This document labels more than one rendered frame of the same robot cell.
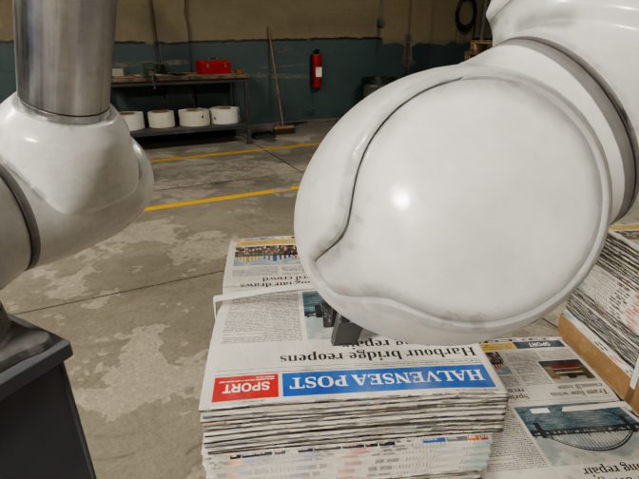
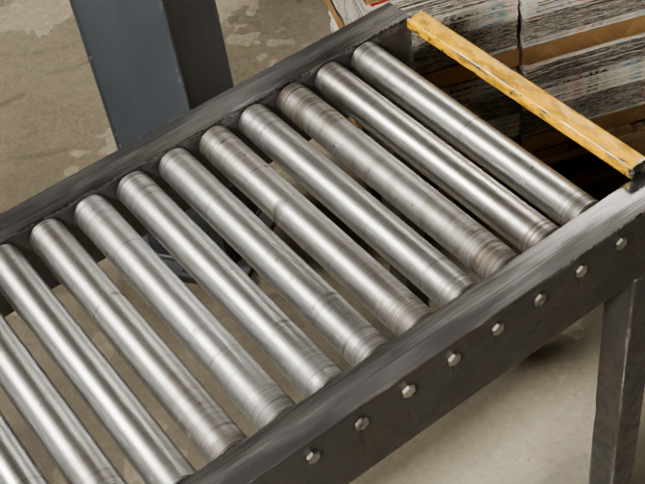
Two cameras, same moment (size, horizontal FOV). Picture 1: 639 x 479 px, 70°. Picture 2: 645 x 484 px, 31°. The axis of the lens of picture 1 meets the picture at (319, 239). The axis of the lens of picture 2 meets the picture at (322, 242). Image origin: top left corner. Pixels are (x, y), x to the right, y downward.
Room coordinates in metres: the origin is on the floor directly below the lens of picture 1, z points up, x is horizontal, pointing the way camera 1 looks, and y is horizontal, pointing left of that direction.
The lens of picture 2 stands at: (-1.40, 0.32, 1.83)
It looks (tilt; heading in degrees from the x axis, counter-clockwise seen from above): 46 degrees down; 356
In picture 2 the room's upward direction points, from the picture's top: 10 degrees counter-clockwise
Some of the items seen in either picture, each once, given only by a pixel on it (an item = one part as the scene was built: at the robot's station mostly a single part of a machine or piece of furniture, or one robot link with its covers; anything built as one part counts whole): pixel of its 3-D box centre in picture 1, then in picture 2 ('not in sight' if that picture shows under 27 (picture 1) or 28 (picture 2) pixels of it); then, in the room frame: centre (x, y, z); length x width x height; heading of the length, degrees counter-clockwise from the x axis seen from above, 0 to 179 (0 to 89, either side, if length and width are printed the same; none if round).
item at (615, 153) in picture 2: not in sight; (518, 86); (-0.22, -0.04, 0.81); 0.43 x 0.03 x 0.02; 26
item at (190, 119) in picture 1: (178, 103); not in sight; (6.23, 1.86, 0.55); 1.80 x 0.70 x 1.09; 116
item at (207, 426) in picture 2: not in sight; (131, 335); (-0.47, 0.51, 0.77); 0.47 x 0.05 x 0.05; 26
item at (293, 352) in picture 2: not in sight; (223, 279); (-0.42, 0.39, 0.77); 0.47 x 0.05 x 0.05; 26
